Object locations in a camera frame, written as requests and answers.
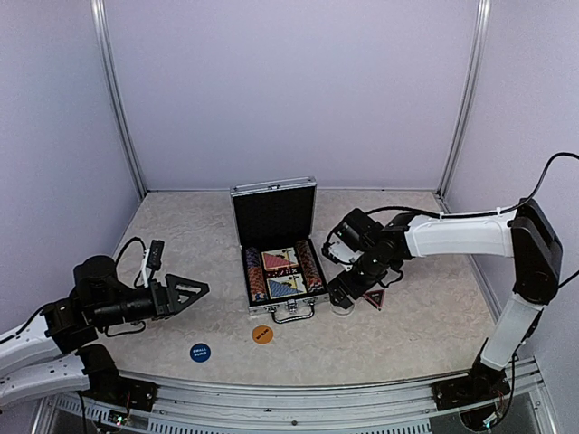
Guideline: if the clear round dealer button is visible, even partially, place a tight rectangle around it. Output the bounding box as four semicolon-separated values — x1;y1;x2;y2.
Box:
330;304;355;317

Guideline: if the aluminium corner post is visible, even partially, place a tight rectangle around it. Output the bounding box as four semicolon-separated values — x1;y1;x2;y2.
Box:
90;0;148;201
437;0;492;200

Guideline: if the aluminium front rail frame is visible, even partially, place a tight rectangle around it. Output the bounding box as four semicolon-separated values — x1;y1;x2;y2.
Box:
31;359;560;433

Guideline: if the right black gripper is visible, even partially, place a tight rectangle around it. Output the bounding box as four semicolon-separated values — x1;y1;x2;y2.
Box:
327;248;394;308

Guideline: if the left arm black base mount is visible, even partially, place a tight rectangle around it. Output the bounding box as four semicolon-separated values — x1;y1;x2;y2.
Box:
81;369;158;412

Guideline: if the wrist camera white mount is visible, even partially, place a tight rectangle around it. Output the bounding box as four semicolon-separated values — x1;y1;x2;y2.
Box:
322;241;361;267
139;240;165;288

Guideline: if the left aluminium corner post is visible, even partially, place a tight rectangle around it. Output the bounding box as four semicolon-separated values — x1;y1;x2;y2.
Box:
90;0;148;201

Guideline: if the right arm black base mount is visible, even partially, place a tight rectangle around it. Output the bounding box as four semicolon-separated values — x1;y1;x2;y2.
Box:
432;374;497;411

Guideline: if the chip row in case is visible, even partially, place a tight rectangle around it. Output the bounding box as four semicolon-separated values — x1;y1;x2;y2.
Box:
295;240;324;293
245;248;267;302

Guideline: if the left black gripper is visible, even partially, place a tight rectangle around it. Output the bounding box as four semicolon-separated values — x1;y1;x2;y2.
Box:
92;273;209;327

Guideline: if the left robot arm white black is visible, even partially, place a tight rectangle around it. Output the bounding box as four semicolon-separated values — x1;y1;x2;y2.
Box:
1;240;210;411

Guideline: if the black pink triangular button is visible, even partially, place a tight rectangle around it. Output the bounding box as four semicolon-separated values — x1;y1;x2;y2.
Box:
364;289;385;311

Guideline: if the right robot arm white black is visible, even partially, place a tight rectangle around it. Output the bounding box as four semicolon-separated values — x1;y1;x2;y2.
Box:
322;193;578;407

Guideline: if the orange big blind button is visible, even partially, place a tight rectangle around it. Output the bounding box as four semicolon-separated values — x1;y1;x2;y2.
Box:
252;325;274;344

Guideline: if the chip row in case front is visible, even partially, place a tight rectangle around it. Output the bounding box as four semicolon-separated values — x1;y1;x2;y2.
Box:
245;248;267;302

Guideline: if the blue small blind button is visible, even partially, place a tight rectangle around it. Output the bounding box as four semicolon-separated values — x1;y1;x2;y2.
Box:
189;343;212;363

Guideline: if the chip row in case back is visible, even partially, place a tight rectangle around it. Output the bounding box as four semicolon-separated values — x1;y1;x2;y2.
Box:
295;240;324;293

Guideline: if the blue playing card box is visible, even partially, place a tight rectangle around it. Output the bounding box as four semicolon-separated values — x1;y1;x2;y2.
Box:
267;275;306;299

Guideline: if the right aluminium corner post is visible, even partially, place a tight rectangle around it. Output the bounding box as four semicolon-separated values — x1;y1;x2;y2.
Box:
437;0;492;200

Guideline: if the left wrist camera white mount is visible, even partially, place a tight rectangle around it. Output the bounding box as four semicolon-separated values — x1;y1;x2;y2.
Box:
139;240;165;288

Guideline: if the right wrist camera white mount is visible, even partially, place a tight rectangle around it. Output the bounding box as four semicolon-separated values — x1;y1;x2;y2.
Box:
322;241;361;267

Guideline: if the aluminium poker chip case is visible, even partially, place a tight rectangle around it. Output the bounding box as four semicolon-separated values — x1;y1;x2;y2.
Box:
230;176;329;325

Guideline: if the black dice row in case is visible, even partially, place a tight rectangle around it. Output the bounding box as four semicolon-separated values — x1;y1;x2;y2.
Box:
265;269;299;278

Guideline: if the red playing card deck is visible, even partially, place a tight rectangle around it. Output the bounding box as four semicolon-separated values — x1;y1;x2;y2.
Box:
261;248;299;271

